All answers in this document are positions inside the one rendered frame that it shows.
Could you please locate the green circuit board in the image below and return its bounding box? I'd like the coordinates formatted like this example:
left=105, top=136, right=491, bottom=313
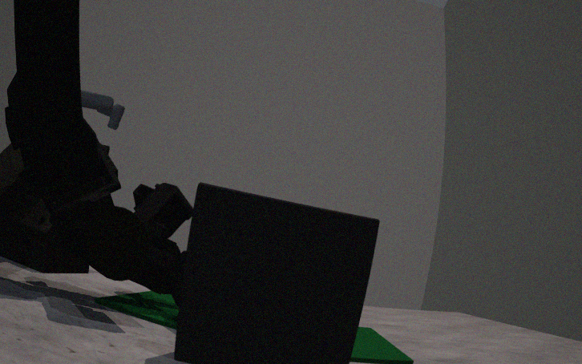
left=95, top=291, right=414, bottom=364

